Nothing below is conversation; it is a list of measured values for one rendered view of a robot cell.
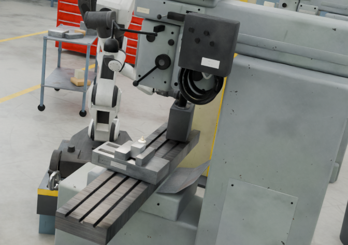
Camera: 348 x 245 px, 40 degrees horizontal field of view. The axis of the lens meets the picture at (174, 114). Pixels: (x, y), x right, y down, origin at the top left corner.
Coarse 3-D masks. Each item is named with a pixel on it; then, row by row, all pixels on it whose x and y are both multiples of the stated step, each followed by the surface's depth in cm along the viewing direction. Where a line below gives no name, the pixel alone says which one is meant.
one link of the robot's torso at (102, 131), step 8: (120, 96) 300; (88, 104) 303; (120, 104) 307; (96, 112) 305; (104, 112) 309; (112, 112) 304; (96, 120) 313; (104, 120) 317; (112, 120) 308; (96, 128) 317; (104, 128) 318; (112, 128) 323; (96, 136) 322; (104, 136) 322; (112, 136) 323
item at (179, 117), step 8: (176, 104) 273; (192, 104) 282; (176, 112) 270; (184, 112) 269; (192, 112) 279; (168, 120) 272; (176, 120) 271; (184, 120) 270; (192, 120) 291; (168, 128) 274; (176, 128) 273; (184, 128) 272; (168, 136) 275; (176, 136) 274; (184, 136) 273
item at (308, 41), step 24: (240, 24) 200; (264, 24) 197; (288, 24) 194; (312, 24) 190; (336, 24) 189; (240, 48) 203; (264, 48) 200; (288, 48) 196; (312, 48) 193; (336, 48) 190; (336, 72) 192
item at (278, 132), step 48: (240, 96) 196; (288, 96) 190; (336, 96) 183; (240, 144) 202; (288, 144) 195; (336, 144) 188; (240, 192) 208; (288, 192) 201; (240, 240) 214; (288, 240) 207
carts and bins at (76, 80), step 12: (60, 24) 571; (84, 24) 542; (48, 36) 506; (60, 36) 509; (72, 36) 513; (84, 36) 532; (96, 36) 542; (60, 48) 581; (60, 60) 587; (96, 60) 586; (60, 72) 570; (72, 72) 578; (84, 72) 585; (96, 72) 591; (48, 84) 521; (60, 84) 527; (72, 84) 533; (84, 84) 518; (84, 96) 522; (84, 108) 528
